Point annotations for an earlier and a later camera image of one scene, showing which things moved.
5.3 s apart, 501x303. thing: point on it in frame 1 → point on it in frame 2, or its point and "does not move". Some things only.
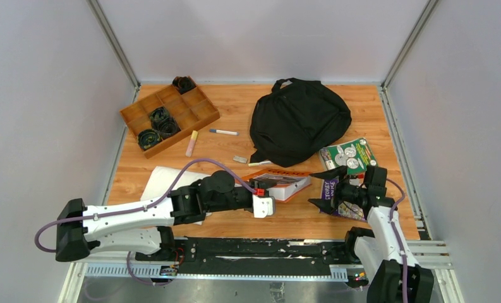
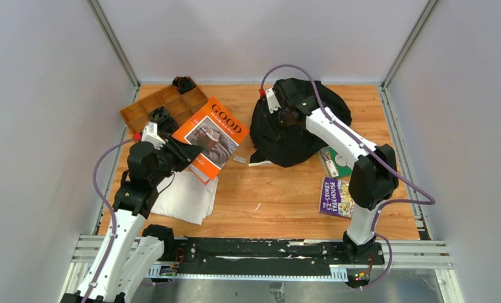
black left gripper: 250,197 → 180,151
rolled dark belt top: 184,84 does not move
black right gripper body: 349,192 → 284,121
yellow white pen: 263,163 does not move
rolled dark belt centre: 168,126 does not move
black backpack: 295,121 does not move
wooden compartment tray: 191,110 does not move
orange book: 287,182 → 218,134
